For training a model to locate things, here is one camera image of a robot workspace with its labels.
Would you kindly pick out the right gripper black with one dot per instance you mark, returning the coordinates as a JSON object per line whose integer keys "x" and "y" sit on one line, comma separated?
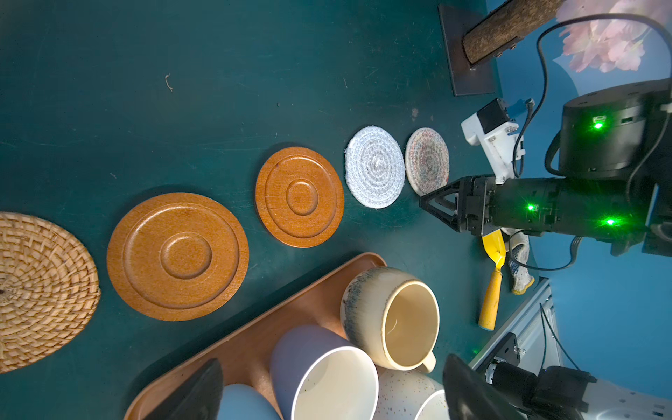
{"x": 463, "y": 205}

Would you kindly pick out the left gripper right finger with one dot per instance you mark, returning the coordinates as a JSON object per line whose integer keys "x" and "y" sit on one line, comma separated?
{"x": 468, "y": 396}

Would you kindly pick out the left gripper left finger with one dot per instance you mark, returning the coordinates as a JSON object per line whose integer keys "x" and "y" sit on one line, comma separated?
{"x": 197, "y": 398}

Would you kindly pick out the light blue mug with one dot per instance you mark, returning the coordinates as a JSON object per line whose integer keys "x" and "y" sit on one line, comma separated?
{"x": 241, "y": 401}

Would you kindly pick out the grey woven coaster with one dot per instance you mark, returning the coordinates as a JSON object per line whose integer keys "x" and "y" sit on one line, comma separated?
{"x": 374, "y": 167}

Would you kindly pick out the beige glazed mug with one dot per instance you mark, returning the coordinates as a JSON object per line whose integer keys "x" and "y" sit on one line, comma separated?
{"x": 393, "y": 317}

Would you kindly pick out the purple mug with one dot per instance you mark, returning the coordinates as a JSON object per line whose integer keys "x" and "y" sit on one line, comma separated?
{"x": 316, "y": 374}

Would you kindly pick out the wooden coaster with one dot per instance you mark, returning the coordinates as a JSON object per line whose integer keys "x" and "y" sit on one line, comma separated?
{"x": 299, "y": 197}
{"x": 178, "y": 257}

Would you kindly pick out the woven rattan coaster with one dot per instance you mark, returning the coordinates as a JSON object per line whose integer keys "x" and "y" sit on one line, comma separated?
{"x": 49, "y": 289}

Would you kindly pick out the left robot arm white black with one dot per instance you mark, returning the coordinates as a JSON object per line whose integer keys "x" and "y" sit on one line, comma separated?
{"x": 512, "y": 393}

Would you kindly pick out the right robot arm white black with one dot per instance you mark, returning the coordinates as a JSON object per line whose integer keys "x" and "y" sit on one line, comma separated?
{"x": 609, "y": 177}

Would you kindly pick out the brown wooden tray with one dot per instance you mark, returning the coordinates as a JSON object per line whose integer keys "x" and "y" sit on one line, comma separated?
{"x": 245, "y": 354}

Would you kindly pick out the yellow toy shovel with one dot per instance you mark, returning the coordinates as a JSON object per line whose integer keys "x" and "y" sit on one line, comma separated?
{"x": 496, "y": 250}

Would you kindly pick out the white speckled mug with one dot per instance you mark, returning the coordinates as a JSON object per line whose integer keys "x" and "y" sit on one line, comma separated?
{"x": 410, "y": 395}

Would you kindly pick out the white work glove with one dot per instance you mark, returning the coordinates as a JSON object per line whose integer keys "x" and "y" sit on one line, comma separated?
{"x": 518, "y": 245}

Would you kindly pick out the pink cherry blossom tree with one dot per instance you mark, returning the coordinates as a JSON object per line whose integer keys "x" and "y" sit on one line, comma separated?
{"x": 600, "y": 43}

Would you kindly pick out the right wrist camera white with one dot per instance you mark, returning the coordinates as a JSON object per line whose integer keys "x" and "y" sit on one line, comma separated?
{"x": 494, "y": 131}

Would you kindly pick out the aluminium frame rail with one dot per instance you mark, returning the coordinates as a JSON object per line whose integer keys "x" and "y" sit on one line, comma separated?
{"x": 526, "y": 324}

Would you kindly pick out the tree base plate dark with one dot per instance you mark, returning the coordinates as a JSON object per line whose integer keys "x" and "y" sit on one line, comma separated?
{"x": 467, "y": 79}

